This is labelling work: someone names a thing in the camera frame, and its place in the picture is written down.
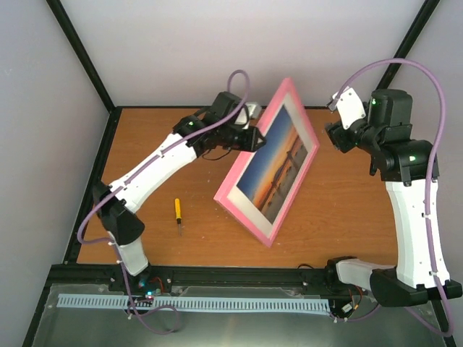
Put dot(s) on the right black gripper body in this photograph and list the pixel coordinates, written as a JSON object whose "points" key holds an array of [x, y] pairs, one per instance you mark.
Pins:
{"points": [[336, 136]]}

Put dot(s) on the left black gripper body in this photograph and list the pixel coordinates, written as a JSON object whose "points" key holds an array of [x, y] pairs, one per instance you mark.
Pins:
{"points": [[238, 142]]}

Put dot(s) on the sunset photo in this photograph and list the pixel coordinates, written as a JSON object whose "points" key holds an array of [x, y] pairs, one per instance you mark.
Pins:
{"points": [[272, 171]]}

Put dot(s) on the yellow handled screwdriver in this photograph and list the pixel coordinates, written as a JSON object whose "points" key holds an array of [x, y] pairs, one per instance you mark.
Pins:
{"points": [[178, 214]]}

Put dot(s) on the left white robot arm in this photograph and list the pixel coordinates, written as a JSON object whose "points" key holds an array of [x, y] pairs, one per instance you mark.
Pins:
{"points": [[119, 201]]}

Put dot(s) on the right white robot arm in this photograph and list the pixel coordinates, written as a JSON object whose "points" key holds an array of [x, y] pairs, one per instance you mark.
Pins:
{"points": [[420, 266]]}

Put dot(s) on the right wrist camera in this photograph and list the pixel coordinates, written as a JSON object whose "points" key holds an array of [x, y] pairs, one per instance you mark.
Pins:
{"points": [[349, 107]]}

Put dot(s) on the black aluminium rail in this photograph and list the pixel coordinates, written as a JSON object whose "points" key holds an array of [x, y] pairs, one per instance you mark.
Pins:
{"points": [[166, 278]]}

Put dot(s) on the light blue cable duct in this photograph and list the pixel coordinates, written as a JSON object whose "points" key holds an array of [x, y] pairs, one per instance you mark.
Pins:
{"points": [[197, 304]]}

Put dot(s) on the metal base plate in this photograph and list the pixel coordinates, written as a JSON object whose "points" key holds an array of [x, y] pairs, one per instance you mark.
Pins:
{"points": [[166, 326]]}

